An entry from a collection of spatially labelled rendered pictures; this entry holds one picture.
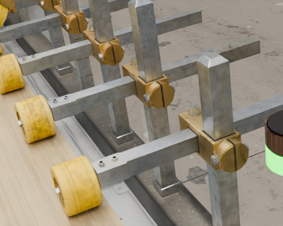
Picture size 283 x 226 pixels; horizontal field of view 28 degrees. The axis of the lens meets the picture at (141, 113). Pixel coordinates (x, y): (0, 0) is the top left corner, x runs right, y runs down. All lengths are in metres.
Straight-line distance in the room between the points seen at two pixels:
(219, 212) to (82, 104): 0.33
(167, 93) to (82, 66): 0.54
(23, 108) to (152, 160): 0.29
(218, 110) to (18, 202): 0.35
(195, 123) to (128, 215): 0.45
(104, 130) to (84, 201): 0.65
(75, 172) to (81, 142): 0.76
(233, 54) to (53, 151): 0.43
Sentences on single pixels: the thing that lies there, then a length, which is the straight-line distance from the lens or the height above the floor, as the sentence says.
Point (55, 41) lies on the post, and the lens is 1.79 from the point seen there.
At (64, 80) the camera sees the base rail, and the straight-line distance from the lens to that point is 1.79.
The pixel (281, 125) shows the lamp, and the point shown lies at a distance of 0.60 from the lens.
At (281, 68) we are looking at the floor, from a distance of 3.29.
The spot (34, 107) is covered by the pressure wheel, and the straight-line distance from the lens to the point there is 1.05.
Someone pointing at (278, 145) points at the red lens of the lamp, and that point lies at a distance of 0.59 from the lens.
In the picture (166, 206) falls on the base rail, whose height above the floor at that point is 0.70.
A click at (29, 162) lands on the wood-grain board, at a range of 1.03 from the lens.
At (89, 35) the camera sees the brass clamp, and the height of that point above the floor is 0.97.
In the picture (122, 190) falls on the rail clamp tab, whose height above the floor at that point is 0.63.
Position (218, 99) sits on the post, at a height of 1.04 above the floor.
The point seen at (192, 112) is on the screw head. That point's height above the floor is 0.98.
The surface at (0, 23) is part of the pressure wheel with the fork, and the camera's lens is 1.75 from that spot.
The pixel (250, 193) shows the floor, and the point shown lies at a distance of 2.33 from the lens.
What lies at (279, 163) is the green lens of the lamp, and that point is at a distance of 0.60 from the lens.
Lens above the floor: 1.44
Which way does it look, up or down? 29 degrees down
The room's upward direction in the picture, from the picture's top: 9 degrees counter-clockwise
